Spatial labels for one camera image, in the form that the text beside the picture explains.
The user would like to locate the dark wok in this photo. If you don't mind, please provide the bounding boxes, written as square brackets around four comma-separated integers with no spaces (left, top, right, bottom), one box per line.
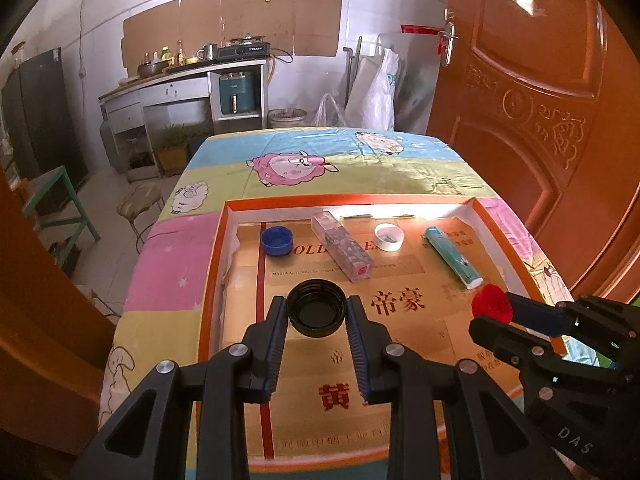
[136,60,171,78]

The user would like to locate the metal rods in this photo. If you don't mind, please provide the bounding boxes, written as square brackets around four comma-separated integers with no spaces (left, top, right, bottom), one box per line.
[342,35,363,111]

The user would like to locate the metal door handle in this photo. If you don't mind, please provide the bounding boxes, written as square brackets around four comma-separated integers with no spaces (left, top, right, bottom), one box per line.
[437,8,460,67]

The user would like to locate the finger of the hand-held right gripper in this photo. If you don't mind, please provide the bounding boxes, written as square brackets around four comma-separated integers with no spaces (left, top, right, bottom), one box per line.
[468,314,617,397]
[506,292,626,342]

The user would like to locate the brown cardboard wall covering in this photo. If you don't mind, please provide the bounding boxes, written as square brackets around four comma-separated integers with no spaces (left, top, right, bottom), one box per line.
[121,0,345,68]

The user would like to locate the round metal-legged stool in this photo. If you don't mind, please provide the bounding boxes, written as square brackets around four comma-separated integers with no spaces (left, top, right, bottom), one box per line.
[116,182,166,253]

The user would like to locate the clear plastic lighter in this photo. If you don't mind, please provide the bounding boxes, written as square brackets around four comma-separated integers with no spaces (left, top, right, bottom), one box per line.
[310,211,375,282]

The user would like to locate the black bottle cap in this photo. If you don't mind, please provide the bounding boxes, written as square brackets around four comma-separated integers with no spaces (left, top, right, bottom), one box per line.
[286,280,348,337]

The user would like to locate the potted green plant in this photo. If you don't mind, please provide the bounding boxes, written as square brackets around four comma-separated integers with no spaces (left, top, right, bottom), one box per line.
[156,122,196,177]

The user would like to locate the carved wooden door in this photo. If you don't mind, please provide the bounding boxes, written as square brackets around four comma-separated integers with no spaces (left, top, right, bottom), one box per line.
[425,0,640,306]

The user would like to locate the printed cardboard liner sheet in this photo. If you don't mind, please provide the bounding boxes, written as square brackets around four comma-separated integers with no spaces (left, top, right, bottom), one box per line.
[222,215,551,461]

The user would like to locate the wooden door frame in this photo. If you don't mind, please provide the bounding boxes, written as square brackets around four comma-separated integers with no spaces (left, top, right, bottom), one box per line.
[0,160,121,441]

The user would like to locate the green wooden stool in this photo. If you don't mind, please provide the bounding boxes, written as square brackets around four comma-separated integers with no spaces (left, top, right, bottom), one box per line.
[20,165,101,261]

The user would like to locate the blue bottle cap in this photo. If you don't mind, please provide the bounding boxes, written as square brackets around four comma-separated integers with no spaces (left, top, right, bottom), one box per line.
[260,226,295,257]

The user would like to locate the round basin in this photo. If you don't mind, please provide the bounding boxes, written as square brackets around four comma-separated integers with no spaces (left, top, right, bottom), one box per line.
[267,107,308,128]

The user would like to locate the white woven sack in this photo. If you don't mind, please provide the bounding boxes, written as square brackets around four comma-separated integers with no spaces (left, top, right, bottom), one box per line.
[347,47,401,131]

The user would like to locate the black gas stove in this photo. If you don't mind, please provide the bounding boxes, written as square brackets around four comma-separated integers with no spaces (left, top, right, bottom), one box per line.
[216,40,271,60]

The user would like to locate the teal air fryer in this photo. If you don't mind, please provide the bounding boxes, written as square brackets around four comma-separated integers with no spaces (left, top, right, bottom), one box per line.
[218,72,257,117]

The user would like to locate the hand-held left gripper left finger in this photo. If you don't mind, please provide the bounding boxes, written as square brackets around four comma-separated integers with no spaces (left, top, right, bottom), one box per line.
[75,295,290,480]

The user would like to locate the teal lighter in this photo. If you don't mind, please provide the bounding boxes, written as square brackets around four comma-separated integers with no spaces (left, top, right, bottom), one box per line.
[424,226,483,290]

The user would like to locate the shallow orange-rimmed cardboard box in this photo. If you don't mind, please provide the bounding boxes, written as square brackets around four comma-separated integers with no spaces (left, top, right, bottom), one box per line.
[197,194,576,476]

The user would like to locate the white bottle cap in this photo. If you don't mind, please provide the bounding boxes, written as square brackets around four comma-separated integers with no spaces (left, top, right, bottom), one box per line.
[374,223,405,252]

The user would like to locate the clear plastic bag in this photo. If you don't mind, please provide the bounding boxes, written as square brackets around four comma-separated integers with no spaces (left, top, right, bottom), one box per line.
[312,92,351,128]

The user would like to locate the dark refrigerator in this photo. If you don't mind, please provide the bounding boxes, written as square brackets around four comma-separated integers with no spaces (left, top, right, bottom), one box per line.
[0,47,91,181]

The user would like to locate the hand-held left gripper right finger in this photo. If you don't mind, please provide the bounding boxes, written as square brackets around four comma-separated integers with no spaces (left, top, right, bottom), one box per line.
[345,294,573,480]

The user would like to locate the white kitchen counter cabinet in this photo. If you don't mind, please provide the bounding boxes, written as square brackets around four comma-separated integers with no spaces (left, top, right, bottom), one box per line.
[97,57,271,176]

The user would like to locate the red bottle cap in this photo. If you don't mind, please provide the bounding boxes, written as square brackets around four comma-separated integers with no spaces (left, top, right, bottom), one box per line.
[471,284,515,321]

